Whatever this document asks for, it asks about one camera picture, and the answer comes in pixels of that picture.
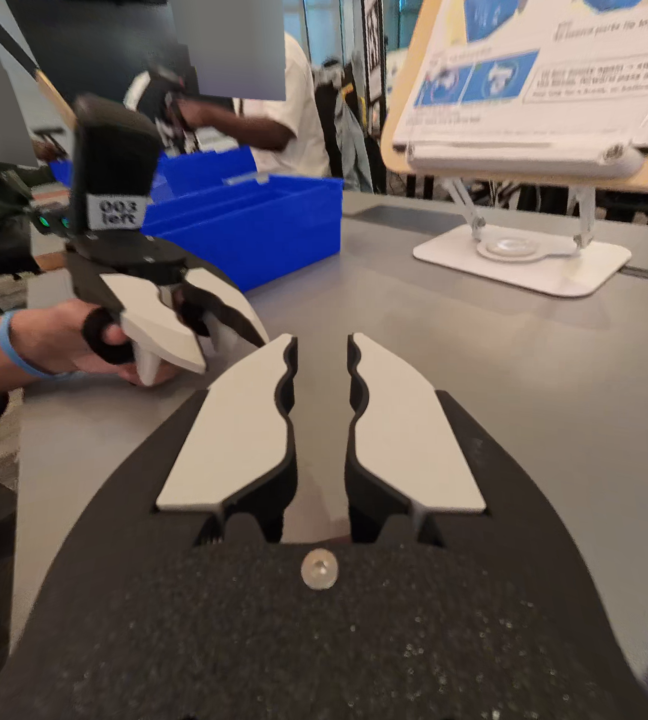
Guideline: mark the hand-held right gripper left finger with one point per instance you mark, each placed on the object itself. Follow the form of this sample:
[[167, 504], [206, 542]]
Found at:
[[234, 439]]

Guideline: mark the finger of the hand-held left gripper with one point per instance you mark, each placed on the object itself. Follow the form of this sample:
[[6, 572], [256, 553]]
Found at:
[[228, 298], [155, 326]]

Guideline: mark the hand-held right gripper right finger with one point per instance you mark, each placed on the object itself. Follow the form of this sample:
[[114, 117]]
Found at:
[[414, 439]]

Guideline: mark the blue plastic bin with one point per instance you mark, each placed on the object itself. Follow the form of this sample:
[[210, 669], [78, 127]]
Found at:
[[206, 169], [279, 242], [59, 171]]

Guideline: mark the person's left hand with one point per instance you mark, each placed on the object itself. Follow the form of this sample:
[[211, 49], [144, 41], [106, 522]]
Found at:
[[54, 337]]

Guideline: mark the document stand with black board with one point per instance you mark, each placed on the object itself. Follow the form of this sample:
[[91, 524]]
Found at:
[[57, 98]]

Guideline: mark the black device with green lights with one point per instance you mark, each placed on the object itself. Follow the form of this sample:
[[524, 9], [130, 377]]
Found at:
[[48, 222]]

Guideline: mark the black display screen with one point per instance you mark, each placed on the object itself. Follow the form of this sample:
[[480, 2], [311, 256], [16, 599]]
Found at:
[[93, 39]]

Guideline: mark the blue wristband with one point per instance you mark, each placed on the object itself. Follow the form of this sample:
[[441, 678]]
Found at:
[[4, 343]]

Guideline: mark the hanging denim jacket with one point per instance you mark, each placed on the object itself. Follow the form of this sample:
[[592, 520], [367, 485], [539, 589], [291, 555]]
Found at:
[[352, 146]]

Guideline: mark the hanging marker sign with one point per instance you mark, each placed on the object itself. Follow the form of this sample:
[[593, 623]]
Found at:
[[373, 50]]

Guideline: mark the printed instruction sheet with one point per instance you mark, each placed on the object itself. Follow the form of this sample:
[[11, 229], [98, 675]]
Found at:
[[583, 84]]

